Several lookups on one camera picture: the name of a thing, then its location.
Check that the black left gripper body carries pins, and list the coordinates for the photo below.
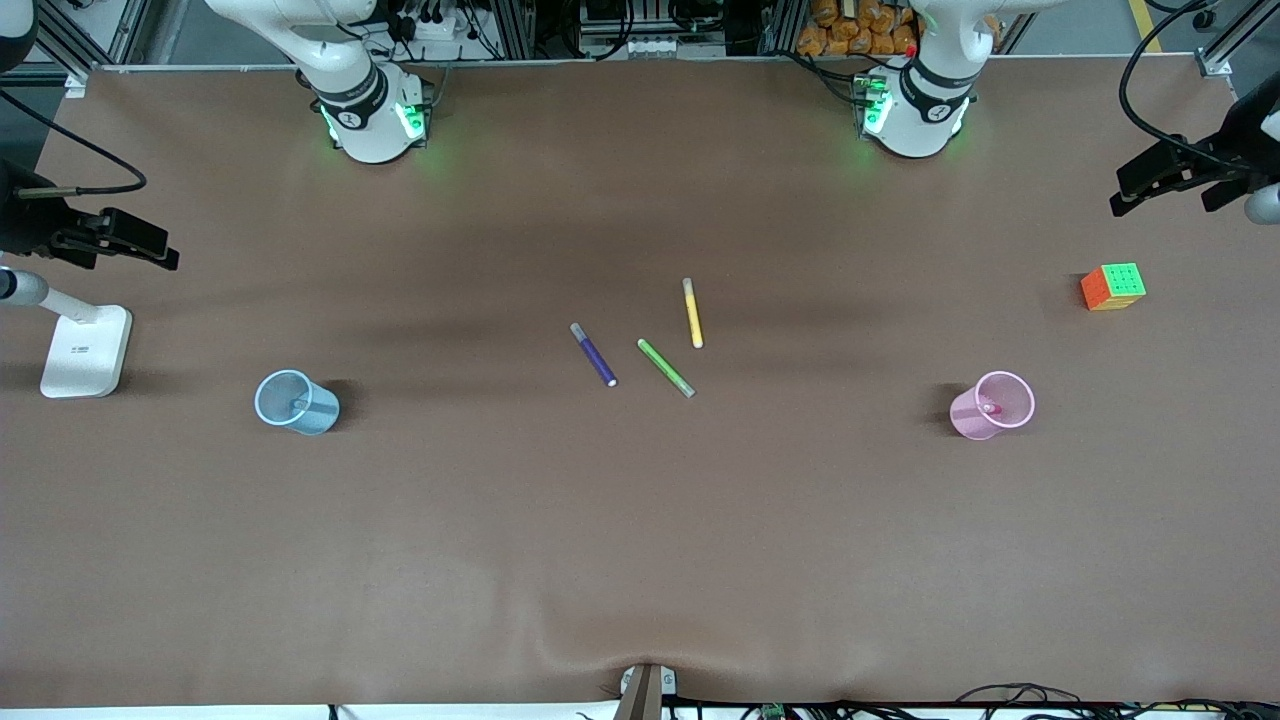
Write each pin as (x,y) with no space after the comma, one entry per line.
(1243,140)

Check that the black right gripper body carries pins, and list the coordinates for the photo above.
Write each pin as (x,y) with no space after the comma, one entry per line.
(22,222)

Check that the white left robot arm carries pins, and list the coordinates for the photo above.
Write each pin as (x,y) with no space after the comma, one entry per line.
(915,120)

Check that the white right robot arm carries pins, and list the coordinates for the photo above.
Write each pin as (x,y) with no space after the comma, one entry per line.
(365,120)

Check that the multicoloured puzzle cube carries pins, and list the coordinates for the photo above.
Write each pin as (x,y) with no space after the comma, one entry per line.
(1120,282)

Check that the blue mesh cup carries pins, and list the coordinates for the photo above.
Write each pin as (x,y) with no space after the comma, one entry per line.
(315,415)

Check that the pink mesh cup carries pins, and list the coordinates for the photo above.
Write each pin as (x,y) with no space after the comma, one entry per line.
(965,415)

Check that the orange snack bag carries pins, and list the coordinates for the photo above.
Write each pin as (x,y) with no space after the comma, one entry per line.
(860,30)

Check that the white power strip with plugs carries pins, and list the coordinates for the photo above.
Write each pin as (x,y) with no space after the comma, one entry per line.
(435,25)

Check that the purple marker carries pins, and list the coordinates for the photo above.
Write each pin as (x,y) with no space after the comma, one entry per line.
(594,356)

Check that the yellow marker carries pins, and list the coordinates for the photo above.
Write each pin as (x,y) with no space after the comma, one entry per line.
(692,315)

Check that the green marker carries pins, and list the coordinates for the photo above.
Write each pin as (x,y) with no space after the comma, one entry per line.
(665,367)

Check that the aluminium frame profile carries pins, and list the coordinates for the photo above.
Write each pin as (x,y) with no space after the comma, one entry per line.
(76,85)
(1213,65)

